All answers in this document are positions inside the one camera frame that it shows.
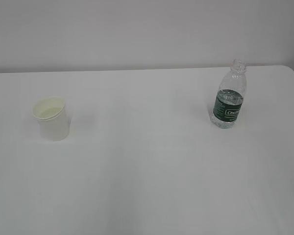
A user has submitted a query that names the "white paper cup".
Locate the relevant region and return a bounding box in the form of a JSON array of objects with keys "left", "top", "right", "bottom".
[{"left": 32, "top": 96, "right": 70, "bottom": 141}]

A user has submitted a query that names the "clear water bottle green label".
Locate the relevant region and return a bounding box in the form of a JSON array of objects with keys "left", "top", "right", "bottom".
[{"left": 210, "top": 59, "right": 247, "bottom": 129}]

